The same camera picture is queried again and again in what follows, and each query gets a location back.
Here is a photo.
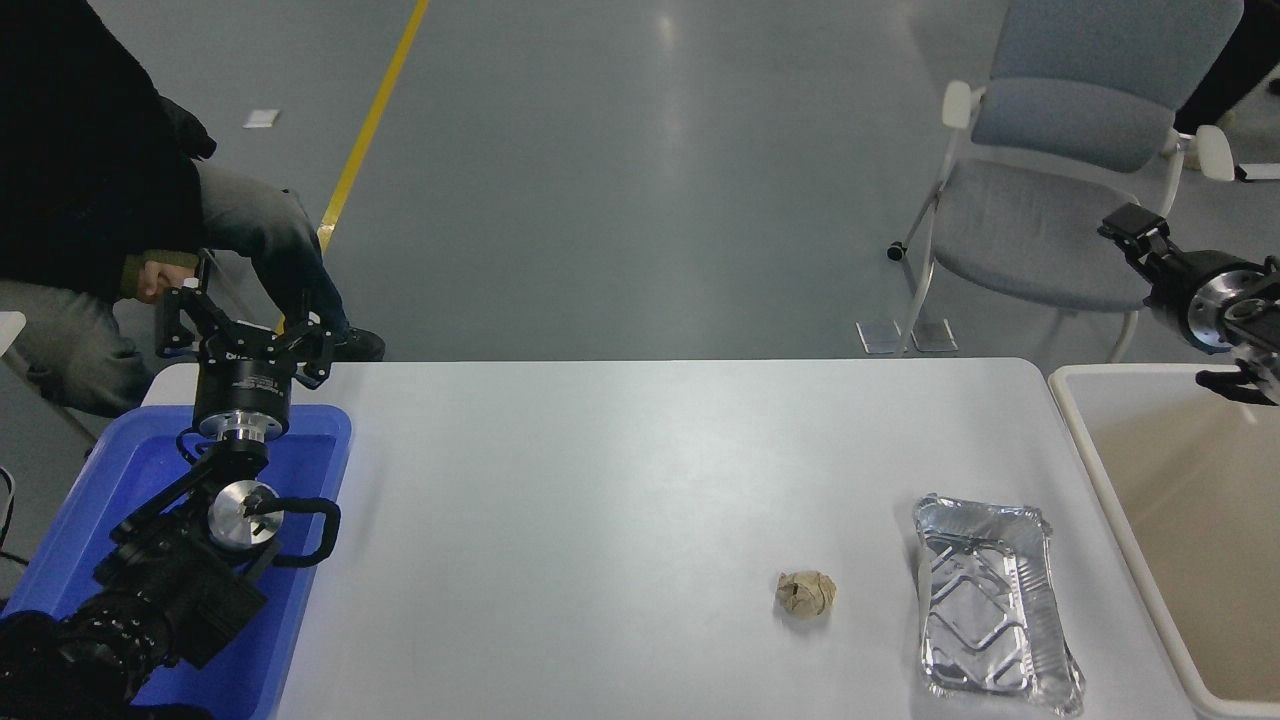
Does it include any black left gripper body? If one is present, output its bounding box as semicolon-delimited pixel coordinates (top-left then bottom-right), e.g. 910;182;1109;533
190;336;301;429

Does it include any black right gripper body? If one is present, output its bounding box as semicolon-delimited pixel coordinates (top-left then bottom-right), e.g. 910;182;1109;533
1148;250;1218;347

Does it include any person's hand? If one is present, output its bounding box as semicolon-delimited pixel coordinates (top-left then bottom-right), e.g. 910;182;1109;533
138;260;192;304

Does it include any blue plastic tray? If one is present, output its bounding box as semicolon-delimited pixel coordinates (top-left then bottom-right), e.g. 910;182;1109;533
0;404;353;720

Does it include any black office chair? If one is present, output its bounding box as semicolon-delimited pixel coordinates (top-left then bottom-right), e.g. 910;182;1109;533
160;95;219;161

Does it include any standing person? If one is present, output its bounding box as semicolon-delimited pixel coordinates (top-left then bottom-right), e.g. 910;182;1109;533
1175;0;1280;141

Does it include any large pale bin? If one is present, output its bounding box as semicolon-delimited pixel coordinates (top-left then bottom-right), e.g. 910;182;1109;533
1047;362;1280;720

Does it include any seated person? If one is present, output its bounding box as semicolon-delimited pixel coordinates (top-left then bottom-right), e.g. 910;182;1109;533
0;0;387;421

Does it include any silver foil tray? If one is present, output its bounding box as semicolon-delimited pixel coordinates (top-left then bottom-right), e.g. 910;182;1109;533
913;493;1087;718

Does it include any crumpled tan paper ball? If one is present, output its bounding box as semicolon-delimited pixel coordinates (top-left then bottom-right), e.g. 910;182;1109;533
775;570;838;620

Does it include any grey-blue chair white frame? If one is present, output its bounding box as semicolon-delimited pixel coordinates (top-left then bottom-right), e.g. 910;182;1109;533
887;0;1246;363

